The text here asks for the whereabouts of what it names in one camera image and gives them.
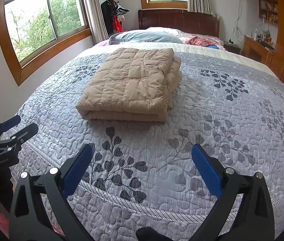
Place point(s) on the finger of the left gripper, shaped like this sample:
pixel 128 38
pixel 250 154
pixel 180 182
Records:
pixel 15 142
pixel 7 125

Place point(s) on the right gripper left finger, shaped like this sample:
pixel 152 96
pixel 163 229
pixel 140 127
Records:
pixel 28 218

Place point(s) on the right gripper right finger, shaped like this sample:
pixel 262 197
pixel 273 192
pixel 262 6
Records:
pixel 254 219

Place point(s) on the tan quilted puffer jacket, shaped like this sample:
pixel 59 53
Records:
pixel 132 85

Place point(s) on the coat rack with clothes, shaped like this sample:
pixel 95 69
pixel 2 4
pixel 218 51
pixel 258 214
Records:
pixel 113 16

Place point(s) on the pink quilted garment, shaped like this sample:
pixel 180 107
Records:
pixel 4 225

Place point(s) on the grey floral quilted bedspread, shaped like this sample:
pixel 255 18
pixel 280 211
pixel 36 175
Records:
pixel 142 173

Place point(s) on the side window curtain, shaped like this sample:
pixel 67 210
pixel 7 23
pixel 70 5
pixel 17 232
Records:
pixel 96 21

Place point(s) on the grey pillow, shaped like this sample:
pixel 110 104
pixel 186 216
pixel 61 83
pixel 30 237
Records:
pixel 142 36

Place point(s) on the wooden desk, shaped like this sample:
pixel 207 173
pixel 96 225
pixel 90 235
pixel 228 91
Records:
pixel 256 51

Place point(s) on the blue cloth on bed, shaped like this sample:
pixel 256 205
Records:
pixel 213 46

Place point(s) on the red patterned cloth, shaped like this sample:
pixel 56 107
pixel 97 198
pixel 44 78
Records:
pixel 204 41

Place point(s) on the dark wooden headboard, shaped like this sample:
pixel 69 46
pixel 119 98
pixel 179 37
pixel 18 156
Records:
pixel 189 22

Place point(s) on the wooden side window frame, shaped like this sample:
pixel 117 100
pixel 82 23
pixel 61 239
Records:
pixel 32 32

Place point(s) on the wall shelf with items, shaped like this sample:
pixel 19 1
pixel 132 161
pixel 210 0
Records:
pixel 268 11

